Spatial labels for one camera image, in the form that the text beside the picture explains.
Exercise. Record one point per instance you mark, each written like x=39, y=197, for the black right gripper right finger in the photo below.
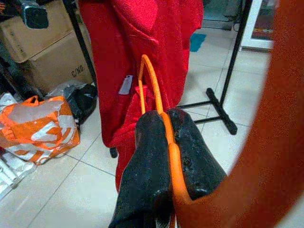
x=197, y=161

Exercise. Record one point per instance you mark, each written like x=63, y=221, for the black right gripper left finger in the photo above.
x=147, y=166

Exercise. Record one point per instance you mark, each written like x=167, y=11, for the orange plastic clothes hanger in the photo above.
x=175, y=166

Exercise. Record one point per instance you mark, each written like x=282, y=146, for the plain red knit garment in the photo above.
x=133, y=47

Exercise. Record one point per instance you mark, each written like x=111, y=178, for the black plastic bag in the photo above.
x=83, y=104

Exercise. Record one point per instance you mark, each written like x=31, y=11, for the orange and white plastic bag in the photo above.
x=47, y=133

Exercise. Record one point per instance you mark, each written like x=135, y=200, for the clear plastic bag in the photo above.
x=59, y=91

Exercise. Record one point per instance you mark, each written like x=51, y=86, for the teal floor mat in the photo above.
x=197, y=42

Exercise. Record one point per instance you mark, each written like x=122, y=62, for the brown cardboard box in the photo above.
x=59, y=69
x=35, y=40

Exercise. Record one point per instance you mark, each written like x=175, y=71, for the white packaged rolls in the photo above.
x=14, y=171

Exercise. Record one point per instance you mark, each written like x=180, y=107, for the white glass-front cabinet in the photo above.
x=247, y=35

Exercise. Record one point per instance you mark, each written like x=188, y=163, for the black clothes rack frame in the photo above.
x=222, y=111

